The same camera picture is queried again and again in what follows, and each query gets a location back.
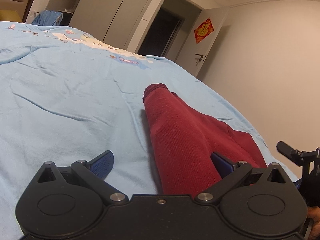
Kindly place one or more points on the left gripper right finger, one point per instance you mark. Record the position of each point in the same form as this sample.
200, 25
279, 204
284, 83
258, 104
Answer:
241, 183

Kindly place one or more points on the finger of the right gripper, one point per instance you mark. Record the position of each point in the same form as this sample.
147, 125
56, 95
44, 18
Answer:
290, 153

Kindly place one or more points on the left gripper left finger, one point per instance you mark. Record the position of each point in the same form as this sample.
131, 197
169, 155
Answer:
81, 183

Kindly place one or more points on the dark red knit garment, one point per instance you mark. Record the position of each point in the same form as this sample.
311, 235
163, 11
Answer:
183, 140

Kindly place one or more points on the blue clothes pile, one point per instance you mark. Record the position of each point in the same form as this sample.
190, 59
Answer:
48, 18

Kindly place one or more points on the right hand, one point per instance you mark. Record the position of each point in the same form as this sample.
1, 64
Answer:
314, 215

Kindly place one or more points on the light blue bed quilt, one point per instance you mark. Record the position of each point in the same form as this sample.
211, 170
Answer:
67, 96

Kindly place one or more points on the white room door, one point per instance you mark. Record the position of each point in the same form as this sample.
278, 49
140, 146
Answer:
186, 57

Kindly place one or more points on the red door decoration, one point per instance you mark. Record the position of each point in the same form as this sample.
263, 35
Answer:
203, 30

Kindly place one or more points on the grey wardrobe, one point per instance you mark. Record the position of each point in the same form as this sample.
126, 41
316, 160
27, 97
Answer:
113, 22

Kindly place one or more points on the yellow green pillow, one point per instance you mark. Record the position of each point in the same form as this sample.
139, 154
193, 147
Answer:
10, 15

